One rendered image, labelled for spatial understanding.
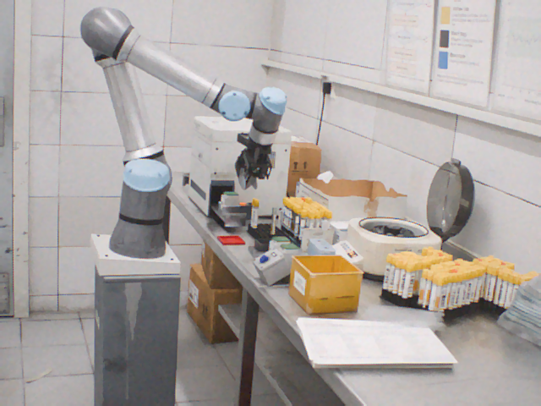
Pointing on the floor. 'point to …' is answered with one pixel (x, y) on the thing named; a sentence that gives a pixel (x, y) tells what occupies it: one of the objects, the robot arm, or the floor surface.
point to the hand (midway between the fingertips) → (244, 184)
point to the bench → (303, 397)
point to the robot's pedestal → (135, 339)
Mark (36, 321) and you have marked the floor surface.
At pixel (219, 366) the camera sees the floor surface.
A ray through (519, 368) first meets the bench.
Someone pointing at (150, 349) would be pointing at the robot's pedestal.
